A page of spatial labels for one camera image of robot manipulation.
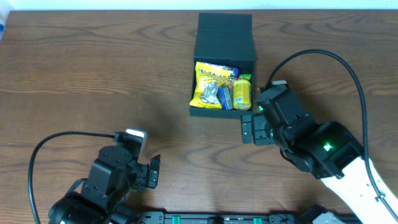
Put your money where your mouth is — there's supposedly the yellow round jar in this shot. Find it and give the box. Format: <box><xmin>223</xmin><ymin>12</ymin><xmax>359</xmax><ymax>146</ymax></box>
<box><xmin>233</xmin><ymin>79</ymin><xmax>251</xmax><ymax>111</ymax></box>

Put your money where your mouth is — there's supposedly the small blue box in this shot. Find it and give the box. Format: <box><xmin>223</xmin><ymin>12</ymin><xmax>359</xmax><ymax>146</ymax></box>
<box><xmin>218</xmin><ymin>86</ymin><xmax>233</xmax><ymax>110</ymax></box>

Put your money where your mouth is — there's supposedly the colourful Haribo gummy bag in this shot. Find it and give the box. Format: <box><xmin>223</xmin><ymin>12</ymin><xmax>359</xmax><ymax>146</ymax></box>
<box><xmin>224</xmin><ymin>74</ymin><xmax>252</xmax><ymax>88</ymax></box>

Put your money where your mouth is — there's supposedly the dark blue chocolate bar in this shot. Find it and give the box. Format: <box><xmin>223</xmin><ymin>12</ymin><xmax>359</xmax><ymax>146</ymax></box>
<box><xmin>222</xmin><ymin>66</ymin><xmax>239</xmax><ymax>78</ymax></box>

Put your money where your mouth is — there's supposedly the yellow sunflower seed bag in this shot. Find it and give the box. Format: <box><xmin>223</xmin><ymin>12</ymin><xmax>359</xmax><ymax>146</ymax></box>
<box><xmin>190</xmin><ymin>61</ymin><xmax>229</xmax><ymax>110</ymax></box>

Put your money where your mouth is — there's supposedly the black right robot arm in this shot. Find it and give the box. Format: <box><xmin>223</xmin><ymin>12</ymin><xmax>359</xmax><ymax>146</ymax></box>
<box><xmin>241</xmin><ymin>113</ymin><xmax>397</xmax><ymax>223</ymax></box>

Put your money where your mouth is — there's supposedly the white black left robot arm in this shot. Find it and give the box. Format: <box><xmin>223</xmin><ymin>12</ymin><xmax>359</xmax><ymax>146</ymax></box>
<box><xmin>48</xmin><ymin>146</ymin><xmax>160</xmax><ymax>224</ymax></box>

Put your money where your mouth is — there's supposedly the black open gift box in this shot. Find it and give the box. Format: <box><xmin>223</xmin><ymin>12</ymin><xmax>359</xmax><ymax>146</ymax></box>
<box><xmin>188</xmin><ymin>12</ymin><xmax>256</xmax><ymax>120</ymax></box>

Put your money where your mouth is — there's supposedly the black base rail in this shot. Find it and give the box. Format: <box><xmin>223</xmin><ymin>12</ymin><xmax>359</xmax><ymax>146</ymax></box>
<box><xmin>136</xmin><ymin>211</ymin><xmax>363</xmax><ymax>224</ymax></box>

